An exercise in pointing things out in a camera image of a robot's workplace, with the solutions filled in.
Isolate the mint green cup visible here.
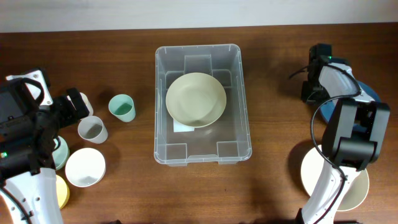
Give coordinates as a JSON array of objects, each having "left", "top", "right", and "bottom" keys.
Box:
[{"left": 108, "top": 94, "right": 136, "bottom": 123}]

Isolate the white small bowl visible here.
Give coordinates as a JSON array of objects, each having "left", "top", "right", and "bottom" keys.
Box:
[{"left": 65, "top": 148, "right": 106, "bottom": 188}]

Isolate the light grey cup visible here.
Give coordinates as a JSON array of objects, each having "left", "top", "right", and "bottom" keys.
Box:
[{"left": 78, "top": 116, "right": 108, "bottom": 144}]

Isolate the clear plastic storage bin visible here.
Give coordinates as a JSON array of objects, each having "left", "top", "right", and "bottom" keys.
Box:
[{"left": 154, "top": 44, "right": 252, "bottom": 166}]

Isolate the cream bowl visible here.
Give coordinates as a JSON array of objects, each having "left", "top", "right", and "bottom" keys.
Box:
[
  {"left": 165, "top": 72, "right": 227, "bottom": 128},
  {"left": 300, "top": 148, "right": 369, "bottom": 212}
]

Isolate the mint green small bowl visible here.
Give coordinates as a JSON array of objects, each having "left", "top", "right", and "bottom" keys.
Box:
[{"left": 52, "top": 136, "right": 70, "bottom": 170}]

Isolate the cream white cup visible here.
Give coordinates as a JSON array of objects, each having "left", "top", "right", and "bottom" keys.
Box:
[{"left": 67, "top": 93, "right": 93, "bottom": 119}]

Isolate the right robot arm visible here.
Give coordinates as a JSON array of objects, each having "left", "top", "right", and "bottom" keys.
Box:
[{"left": 295, "top": 44, "right": 391, "bottom": 223}]

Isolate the dark blue bowl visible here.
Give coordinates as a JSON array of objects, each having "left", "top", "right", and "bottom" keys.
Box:
[{"left": 320, "top": 81, "right": 381, "bottom": 132}]

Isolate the white label in bin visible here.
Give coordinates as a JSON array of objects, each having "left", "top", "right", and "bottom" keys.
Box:
[{"left": 173, "top": 119, "right": 195, "bottom": 133}]

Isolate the yellow small bowl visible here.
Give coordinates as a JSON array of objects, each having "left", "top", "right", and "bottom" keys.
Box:
[{"left": 56, "top": 175, "right": 70, "bottom": 209}]

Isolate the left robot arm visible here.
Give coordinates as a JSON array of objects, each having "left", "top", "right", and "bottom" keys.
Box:
[{"left": 1, "top": 78, "right": 89, "bottom": 223}]

